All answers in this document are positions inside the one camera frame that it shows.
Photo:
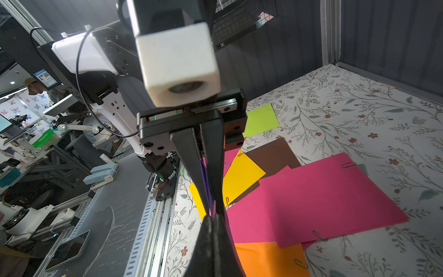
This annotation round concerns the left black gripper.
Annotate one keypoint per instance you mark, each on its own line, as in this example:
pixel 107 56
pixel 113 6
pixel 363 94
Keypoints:
pixel 192 129

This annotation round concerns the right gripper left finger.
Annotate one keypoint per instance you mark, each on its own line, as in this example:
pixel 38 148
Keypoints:
pixel 201 264

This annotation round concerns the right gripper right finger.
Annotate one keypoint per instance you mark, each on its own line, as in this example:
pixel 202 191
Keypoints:
pixel 225 259

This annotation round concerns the orange paper sheet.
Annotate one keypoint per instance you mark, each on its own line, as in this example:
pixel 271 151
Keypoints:
pixel 267 259

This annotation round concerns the purple paper sheet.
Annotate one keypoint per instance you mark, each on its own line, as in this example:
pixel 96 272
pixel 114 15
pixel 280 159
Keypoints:
pixel 208 190

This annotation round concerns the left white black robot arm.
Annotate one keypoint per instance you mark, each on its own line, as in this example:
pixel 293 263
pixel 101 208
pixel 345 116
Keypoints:
pixel 101 69

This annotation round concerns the lower magenta paper sheet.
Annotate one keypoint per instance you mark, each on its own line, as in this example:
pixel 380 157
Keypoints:
pixel 229 156

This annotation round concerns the magenta paper sheet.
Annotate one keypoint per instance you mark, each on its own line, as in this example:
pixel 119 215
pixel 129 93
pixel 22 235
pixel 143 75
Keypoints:
pixel 229 156
pixel 250 219
pixel 326 199

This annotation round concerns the middle magenta paper sheet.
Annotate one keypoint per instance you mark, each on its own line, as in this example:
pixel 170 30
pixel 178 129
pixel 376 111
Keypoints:
pixel 250 219

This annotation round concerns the yellow paper sheet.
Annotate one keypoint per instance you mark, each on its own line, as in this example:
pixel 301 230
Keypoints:
pixel 242 174

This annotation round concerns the lime green paper sheet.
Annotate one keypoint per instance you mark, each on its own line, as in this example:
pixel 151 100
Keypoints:
pixel 261 120

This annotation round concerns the brown paper sheet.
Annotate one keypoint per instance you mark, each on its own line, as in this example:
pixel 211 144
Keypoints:
pixel 273 157

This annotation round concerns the upper magenta paper sheet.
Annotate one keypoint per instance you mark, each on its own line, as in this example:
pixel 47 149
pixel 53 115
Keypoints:
pixel 326 199

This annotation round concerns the smartphone on desk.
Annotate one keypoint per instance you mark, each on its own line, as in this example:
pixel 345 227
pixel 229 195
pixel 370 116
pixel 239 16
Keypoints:
pixel 68 251

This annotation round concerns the pink sticky notes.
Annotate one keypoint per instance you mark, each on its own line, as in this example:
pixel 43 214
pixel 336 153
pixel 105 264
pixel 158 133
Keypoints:
pixel 263 18

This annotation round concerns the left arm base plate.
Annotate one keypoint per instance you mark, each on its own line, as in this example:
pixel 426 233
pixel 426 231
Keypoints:
pixel 161 190

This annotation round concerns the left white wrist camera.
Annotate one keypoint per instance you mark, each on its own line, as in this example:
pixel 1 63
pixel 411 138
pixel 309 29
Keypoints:
pixel 179 66

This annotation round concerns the black wire wall basket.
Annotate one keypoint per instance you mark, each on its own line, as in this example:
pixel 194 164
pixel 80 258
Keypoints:
pixel 235 19

